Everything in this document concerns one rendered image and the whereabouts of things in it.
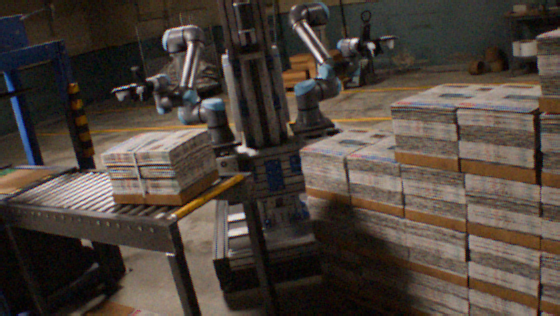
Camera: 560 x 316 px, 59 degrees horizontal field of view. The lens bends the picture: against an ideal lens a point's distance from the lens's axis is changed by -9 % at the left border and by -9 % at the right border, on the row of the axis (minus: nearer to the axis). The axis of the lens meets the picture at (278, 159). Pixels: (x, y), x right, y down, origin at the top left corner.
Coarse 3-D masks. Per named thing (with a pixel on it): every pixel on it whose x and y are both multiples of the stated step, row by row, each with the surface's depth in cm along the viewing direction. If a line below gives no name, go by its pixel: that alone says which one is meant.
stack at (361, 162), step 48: (336, 144) 242; (384, 144) 228; (336, 192) 234; (384, 192) 211; (432, 192) 192; (480, 192) 175; (528, 192) 159; (384, 240) 219; (432, 240) 197; (480, 240) 179; (336, 288) 257; (384, 288) 228; (432, 288) 205; (528, 288) 168
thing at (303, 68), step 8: (296, 56) 910; (304, 56) 895; (336, 56) 836; (296, 64) 909; (304, 64) 901; (312, 64) 849; (288, 72) 879; (296, 72) 868; (304, 72) 861; (312, 72) 854; (288, 80) 880; (296, 80) 873; (304, 80) 866; (344, 80) 839; (352, 80) 860; (288, 88) 895; (344, 88) 836
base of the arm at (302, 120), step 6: (306, 108) 286; (312, 108) 286; (318, 108) 289; (300, 114) 289; (306, 114) 287; (312, 114) 286; (318, 114) 289; (300, 120) 289; (306, 120) 287; (312, 120) 286; (318, 120) 287; (300, 126) 289; (306, 126) 287; (312, 126) 287
